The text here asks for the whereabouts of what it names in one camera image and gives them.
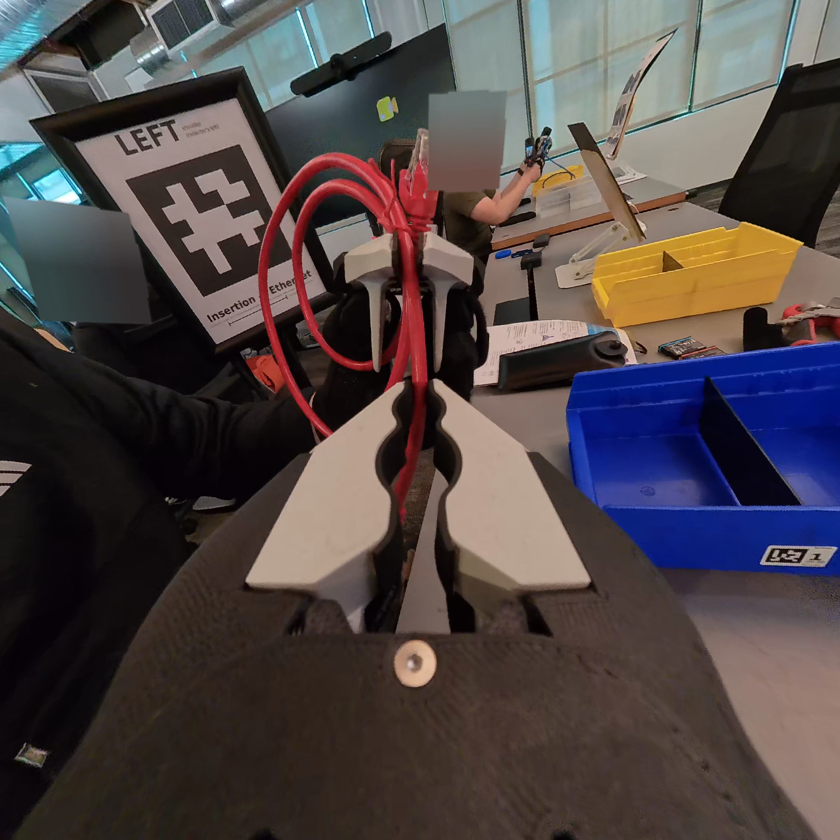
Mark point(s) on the person's left forearm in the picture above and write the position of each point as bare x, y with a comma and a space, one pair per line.
229, 433

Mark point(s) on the grey work table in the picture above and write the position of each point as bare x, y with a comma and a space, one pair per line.
656, 190

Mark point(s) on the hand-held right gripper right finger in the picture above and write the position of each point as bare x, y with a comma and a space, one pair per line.
512, 518

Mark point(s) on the white paper sheet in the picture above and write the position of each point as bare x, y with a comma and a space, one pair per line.
518, 334

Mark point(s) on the small black box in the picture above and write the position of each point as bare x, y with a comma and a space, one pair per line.
712, 353
679, 346

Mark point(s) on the person's black clothing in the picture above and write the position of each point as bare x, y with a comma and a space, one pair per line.
65, 558

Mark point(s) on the black wall monitor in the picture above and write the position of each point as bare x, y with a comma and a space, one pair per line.
341, 118

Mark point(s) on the black rounded object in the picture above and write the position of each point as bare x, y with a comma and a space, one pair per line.
764, 328

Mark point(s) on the black framed marker sign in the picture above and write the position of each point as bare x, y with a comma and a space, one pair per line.
197, 210

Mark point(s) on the black mallet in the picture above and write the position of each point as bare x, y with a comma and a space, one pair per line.
531, 262

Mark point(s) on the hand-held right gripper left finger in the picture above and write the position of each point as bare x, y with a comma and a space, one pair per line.
321, 518

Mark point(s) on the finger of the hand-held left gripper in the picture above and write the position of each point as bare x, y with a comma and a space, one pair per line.
449, 262
367, 259

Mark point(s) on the black mesh office chair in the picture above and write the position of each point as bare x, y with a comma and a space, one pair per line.
787, 144

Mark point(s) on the black webcam bar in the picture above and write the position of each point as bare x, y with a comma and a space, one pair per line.
341, 65

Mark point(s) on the black zip pouch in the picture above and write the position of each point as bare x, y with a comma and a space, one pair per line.
551, 361

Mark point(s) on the black bin divider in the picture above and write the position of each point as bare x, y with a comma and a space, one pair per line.
741, 446

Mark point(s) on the black notebook pad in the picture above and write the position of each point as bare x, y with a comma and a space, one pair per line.
512, 312

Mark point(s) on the tilted printed board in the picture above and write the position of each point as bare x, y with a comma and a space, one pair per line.
630, 105

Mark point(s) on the blue storage bin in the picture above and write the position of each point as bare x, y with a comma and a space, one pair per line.
656, 531

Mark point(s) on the yellow divided storage bin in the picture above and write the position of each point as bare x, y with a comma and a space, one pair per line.
689, 295

